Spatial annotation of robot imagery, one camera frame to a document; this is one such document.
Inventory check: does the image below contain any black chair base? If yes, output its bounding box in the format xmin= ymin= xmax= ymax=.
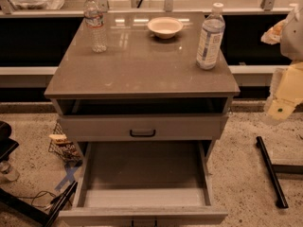
xmin=0 ymin=121 xmax=19 ymax=162

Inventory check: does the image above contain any clear plastic water bottle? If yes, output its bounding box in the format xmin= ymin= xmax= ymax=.
xmin=83 ymin=0 xmax=107 ymax=53

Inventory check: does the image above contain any white paper bowl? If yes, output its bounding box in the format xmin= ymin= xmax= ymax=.
xmin=148 ymin=17 xmax=184 ymax=39

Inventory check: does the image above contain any white labelled water bottle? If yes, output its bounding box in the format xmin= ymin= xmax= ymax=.
xmin=196 ymin=3 xmax=225 ymax=70

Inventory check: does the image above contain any black cable on floor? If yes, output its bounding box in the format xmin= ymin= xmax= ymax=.
xmin=12 ymin=190 xmax=58 ymax=210

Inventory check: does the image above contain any black stand leg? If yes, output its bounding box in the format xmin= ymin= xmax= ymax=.
xmin=44 ymin=181 xmax=78 ymax=227

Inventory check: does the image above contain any black metal bar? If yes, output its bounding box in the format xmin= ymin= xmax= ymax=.
xmin=257 ymin=136 xmax=289 ymax=209

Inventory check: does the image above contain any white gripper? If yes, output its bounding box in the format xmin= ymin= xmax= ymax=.
xmin=260 ymin=20 xmax=303 ymax=125

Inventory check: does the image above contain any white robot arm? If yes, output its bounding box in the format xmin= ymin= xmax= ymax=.
xmin=261 ymin=4 xmax=303 ymax=125

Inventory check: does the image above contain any wire basket with snacks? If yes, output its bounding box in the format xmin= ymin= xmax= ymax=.
xmin=48 ymin=123 xmax=80 ymax=162

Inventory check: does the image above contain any grey drawer cabinet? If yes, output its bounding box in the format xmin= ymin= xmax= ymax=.
xmin=45 ymin=11 xmax=240 ymax=153

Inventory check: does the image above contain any clear bottle on floor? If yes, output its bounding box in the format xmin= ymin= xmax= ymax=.
xmin=0 ymin=161 xmax=20 ymax=182

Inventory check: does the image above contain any open grey middle drawer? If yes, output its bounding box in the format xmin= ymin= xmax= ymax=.
xmin=60 ymin=141 xmax=227 ymax=227

